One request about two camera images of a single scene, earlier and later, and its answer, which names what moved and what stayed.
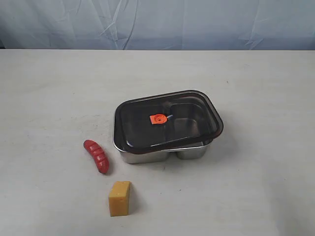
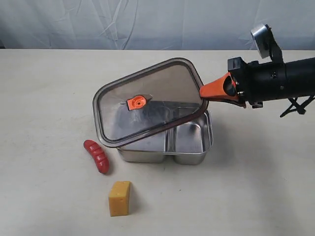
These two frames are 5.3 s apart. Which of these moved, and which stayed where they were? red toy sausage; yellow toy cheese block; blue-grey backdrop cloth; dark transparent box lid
Moved: dark transparent box lid
Stayed: yellow toy cheese block; blue-grey backdrop cloth; red toy sausage
